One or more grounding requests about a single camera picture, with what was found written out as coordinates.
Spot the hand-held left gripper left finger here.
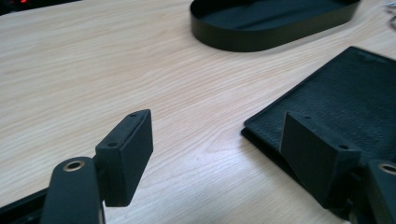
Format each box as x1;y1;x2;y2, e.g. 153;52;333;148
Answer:
94;108;154;208

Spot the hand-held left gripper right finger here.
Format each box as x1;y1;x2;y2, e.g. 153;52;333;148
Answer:
279;110;362;210

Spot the black key rack tray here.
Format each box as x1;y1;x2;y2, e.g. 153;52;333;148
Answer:
190;0;362;53

